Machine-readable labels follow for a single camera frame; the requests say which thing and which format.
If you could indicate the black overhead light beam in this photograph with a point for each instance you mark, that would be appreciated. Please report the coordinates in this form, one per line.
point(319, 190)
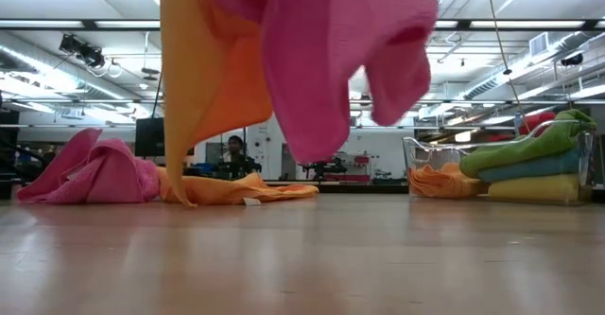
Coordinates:
point(465, 23)

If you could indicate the green microfiber towel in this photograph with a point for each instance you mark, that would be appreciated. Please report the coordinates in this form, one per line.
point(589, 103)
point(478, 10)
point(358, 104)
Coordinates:
point(520, 152)

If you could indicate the black monitor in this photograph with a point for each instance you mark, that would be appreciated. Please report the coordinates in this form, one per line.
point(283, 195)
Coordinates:
point(149, 137)

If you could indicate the red cart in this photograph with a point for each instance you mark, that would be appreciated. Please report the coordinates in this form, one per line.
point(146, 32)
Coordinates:
point(539, 120)

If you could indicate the clear plastic bin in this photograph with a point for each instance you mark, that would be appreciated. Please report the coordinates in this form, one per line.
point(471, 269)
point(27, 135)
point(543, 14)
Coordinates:
point(420, 152)

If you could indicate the white board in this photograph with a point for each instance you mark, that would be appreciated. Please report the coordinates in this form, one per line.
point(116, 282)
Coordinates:
point(262, 140)

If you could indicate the blue microfiber towel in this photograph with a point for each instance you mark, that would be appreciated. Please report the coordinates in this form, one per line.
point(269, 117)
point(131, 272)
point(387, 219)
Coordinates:
point(529, 168)

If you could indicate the pink microfiber towel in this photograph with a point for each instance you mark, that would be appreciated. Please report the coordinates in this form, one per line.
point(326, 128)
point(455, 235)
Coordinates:
point(104, 178)
point(312, 69)

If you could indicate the black ceiling spotlight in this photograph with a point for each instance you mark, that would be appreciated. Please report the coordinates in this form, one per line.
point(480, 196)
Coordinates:
point(572, 59)
point(82, 50)

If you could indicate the yellow microfiber towel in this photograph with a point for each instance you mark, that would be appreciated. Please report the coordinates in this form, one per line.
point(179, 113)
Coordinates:
point(534, 188)

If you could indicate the person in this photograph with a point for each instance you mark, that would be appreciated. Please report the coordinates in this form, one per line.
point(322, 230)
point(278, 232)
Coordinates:
point(235, 152)

